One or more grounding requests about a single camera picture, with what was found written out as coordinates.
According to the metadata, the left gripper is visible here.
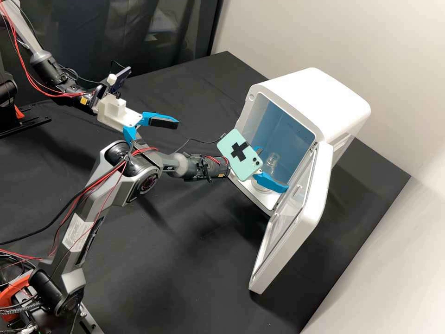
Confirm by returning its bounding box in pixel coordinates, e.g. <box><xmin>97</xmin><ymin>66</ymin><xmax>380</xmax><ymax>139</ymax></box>
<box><xmin>97</xmin><ymin>97</ymin><xmax>180</xmax><ymax>145</ymax></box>

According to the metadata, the clear flask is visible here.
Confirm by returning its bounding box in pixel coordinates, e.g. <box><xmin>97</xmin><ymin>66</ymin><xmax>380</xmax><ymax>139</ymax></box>
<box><xmin>255</xmin><ymin>152</ymin><xmax>284</xmax><ymax>194</ymax></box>

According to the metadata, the incubator door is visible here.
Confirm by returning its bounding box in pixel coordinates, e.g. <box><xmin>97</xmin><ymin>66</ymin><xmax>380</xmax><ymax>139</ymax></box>
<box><xmin>248</xmin><ymin>140</ymin><xmax>335</xmax><ymax>297</ymax></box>

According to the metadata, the white incubator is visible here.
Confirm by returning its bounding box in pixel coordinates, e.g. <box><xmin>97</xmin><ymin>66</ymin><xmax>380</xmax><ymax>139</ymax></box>
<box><xmin>232</xmin><ymin>67</ymin><xmax>372</xmax><ymax>213</ymax></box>

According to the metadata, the right wrist camera phone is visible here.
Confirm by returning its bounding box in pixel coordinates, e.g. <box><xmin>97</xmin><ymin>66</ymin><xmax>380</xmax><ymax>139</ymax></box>
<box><xmin>216</xmin><ymin>129</ymin><xmax>265</xmax><ymax>182</ymax></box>

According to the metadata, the wrist camera phone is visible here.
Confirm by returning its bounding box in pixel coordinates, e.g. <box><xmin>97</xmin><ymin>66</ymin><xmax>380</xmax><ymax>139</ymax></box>
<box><xmin>92</xmin><ymin>65</ymin><xmax>133</xmax><ymax>108</ymax></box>
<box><xmin>216</xmin><ymin>129</ymin><xmax>265</xmax><ymax>182</ymax></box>

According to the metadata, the left wrist camera phone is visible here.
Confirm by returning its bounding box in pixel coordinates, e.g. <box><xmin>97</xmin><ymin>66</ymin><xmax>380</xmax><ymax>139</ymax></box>
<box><xmin>92</xmin><ymin>65</ymin><xmax>133</xmax><ymax>108</ymax></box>

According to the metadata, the black cable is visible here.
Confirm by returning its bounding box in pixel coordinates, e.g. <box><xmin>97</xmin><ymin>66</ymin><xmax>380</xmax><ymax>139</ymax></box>
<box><xmin>173</xmin><ymin>131</ymin><xmax>227</xmax><ymax>157</ymax></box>

